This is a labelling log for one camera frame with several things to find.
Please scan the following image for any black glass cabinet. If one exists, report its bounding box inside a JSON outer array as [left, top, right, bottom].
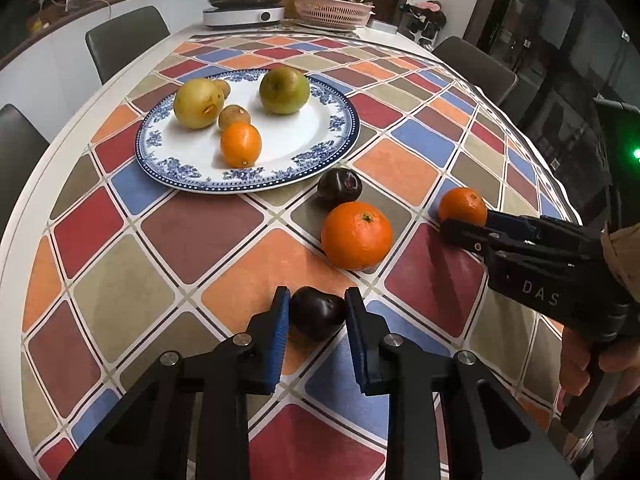
[[465, 0, 640, 171]]

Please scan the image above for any white power cable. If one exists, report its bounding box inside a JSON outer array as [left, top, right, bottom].
[[65, 0, 113, 18]]

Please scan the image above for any person's right hand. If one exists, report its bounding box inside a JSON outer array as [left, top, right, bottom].
[[559, 224, 640, 421]]

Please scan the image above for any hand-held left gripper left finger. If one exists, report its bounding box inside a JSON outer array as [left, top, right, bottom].
[[57, 286, 292, 480]]

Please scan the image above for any white induction cooker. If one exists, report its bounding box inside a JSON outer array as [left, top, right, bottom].
[[202, 4, 286, 28]]

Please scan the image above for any small round orange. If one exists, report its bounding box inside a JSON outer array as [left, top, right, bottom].
[[438, 187, 488, 228]]

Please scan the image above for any blue rimmed white plate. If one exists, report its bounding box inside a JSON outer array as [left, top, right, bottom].
[[134, 69, 361, 194]]

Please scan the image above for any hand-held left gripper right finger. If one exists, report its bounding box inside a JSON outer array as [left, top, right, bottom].
[[344, 287, 581, 480]]

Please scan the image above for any yellow pear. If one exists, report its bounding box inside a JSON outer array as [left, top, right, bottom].
[[173, 78, 227, 129]]

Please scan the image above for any grey dining chair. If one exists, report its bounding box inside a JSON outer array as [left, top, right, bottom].
[[432, 36, 518, 106], [0, 104, 51, 236], [85, 6, 171, 86]]

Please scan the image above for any pink plastic basket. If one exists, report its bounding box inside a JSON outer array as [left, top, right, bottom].
[[292, 0, 376, 28]]

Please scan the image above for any white counter cabinet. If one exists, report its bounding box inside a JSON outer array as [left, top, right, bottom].
[[0, 0, 211, 111]]

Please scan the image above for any large round orange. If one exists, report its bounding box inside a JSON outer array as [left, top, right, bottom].
[[320, 201, 394, 271]]

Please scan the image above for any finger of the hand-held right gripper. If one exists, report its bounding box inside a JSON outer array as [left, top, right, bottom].
[[486, 210, 543, 242], [440, 218, 506, 263]]

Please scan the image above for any greenish pear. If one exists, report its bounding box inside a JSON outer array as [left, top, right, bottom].
[[258, 66, 311, 115]]

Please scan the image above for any oval orange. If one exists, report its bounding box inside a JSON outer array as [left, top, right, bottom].
[[220, 122, 263, 169]]

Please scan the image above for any dark purple plum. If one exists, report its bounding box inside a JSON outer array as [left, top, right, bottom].
[[317, 168, 363, 207], [290, 286, 347, 343]]

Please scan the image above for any colourful checkered tablecloth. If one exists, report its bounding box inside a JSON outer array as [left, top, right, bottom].
[[20, 32, 583, 480]]

